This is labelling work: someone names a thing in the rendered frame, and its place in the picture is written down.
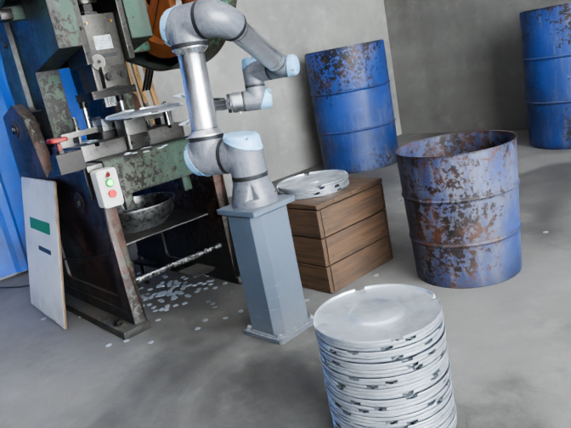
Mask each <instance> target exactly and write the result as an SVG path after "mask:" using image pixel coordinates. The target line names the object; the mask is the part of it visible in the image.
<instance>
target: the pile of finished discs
mask: <svg viewBox="0 0 571 428"><path fill-rule="evenodd" d="M348 185H349V180H348V173H347V172H346V171H343V170H324V171H317V172H310V173H309V174H308V176H306V175H303V174H300V175H296V176H294V177H289V178H287V179H285V180H283V181H281V182H279V183H278V184H277V188H278V192H279V194H283V195H295V200H300V199H308V198H314V197H319V196H323V195H327V194H332V193H335V192H337V191H339V190H342V189H345V188H346V187H347V186H348ZM338 189H339V190H338Z"/></svg>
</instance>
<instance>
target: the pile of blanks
mask: <svg viewBox="0 0 571 428"><path fill-rule="evenodd" d="M314 328H315V331H316V337H317V342H318V343H319V358H320V361H321V362H322V368H323V372H324V376H325V388H326V392H327V397H328V401H329V407H330V410H331V417H332V420H333V425H334V428H456V423H457V414H456V406H455V399H454V395H453V386H452V381H451V370H450V359H449V354H448V342H447V341H446V326H445V322H444V314H443V310H442V312H441V315H440V317H439V318H438V320H437V321H436V322H435V323H434V324H433V325H432V326H430V327H429V328H428V329H425V330H424V331H422V332H421V333H419V334H417V335H413V336H411V337H408V338H405V339H403V340H399V339H396V340H395V341H393V342H388V343H382V344H374V345H354V344H346V343H341V342H338V341H333V340H330V339H328V338H326V337H324V336H323V335H322V334H320V333H319V332H318V330H317V329H316V327H315V326H314Z"/></svg>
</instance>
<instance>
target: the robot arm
mask: <svg viewBox="0 0 571 428"><path fill-rule="evenodd" d="M160 33H161V38H162V40H164V43H165V44H166V45H167V46H169V47H171V49H172V52H173V53H174V54H176V55H177V56H178V62H179V67H180V72H181V77H182V81H183V86H184V93H180V94H177V95H174V96H173V97H174V98H178V99H186V104H187V108H188V113H189V119H188V120H187V121H182V122H181V123H179V125H180V126H188V125H190V126H191V131H192V132H191V134H190V135H189V137H188V139H189V143H188V144H186V146H185V148H184V149H185V151H184V160H185V163H186V165H187V167H188V168H189V169H190V171H191V172H193V173H194V174H195V175H197V176H207V177H209V176H211V175H221V174H230V173H231V177H232V181H233V191H232V200H231V203H232V207H233V209H236V210H249V209H254V208H258V207H262V206H267V205H270V204H272V203H274V202H275V201H277V200H278V199H279V198H278V194H277V191H276V190H275V188H274V185H273V184H272V182H271V181H270V179H269V175H268V171H267V166H266V161H265V157H264V153H263V144H262V141H261V138H260V135H259V134H258V133H256V132H252V131H238V132H229V133H226V134H224V135H223V131H222V130H220V129H219V128H218V124H217V118H216V111H217V110H229V113H233V112H234V113H238V112H239V114H241V111H242V112H244V111H251V110H263V109H268V108H271V107H272V105H273V100H272V94H271V89H270V88H266V87H265V83H264V81H269V80H273V79H279V78H284V77H290V76H295V75H297V74H298V72H299V70H300V65H299V60H298V58H297V56H296V55H294V54H288V55H284V54H283V53H282V52H281V51H280V50H279V49H278V48H277V47H275V46H274V45H273V44H272V43H271V42H269V41H268V40H267V39H266V38H265V37H264V36H262V35H261V34H260V33H259V32H258V31H257V30H255V29H254V28H253V27H252V26H251V25H249V24H248V23H247V19H246V17H245V15H243V14H242V13H241V12H240V11H239V10H237V9H236V8H234V7H232V6H231V5H229V4H227V3H224V2H222V1H219V0H198V1H194V2H191V3H186V4H182V5H176V6H174V7H172V8H169V9H167V10H166V11H165V12H164V13H163V15H162V16H161V20H160ZM212 37H222V38H223V39H225V40H226V41H228V42H234V43H235V44H237V45H238V46H239V47H240V48H242V49H243V50H245V51H246V52H247V53H248V54H250V55H251V57H245V58H244V59H243V60H242V61H241V63H242V72H243V77H244V83H245V89H246V90H245V91H243V92H236V93H231V94H226V98H227V99H225V98H214V97H213V96H212V90H211V85H210V80H209V75H208V70H207V66H206V56H205V51H206V49H207V48H208V43H207V39H209V38H212ZM232 111H233V112H232Z"/></svg>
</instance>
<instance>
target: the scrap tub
mask: <svg viewBox="0 0 571 428"><path fill-rule="evenodd" d="M394 153H395V155H396V158H397V162H398V168H399V176H400V182H401V186H402V193H401V194H402V196H403V197H404V204H405V210H406V215H407V219H408V224H409V229H410V231H409V236H410V238H411V243H412V247H413V252H414V258H415V262H416V271H417V275H418V277H419V278H420V279H421V280H422V281H424V282H426V283H428V284H431V285H435V286H438V287H443V288H450V289H472V288H480V287H485V286H490V285H494V284H499V283H502V282H505V281H507V280H508V279H511V278H513V277H515V276H516V275H517V274H518V273H519V272H520V271H521V269H522V246H521V227H522V222H521V221H520V207H519V187H518V185H519V183H520V178H519V177H518V168H517V134H516V133H514V132H510V131H504V130H479V131H469V132H455V133H449V134H444V135H438V136H434V137H430V138H424V139H420V140H416V141H414V142H411V143H408V144H404V145H402V146H400V147H398V148H397V149H396V150H395V151H394Z"/></svg>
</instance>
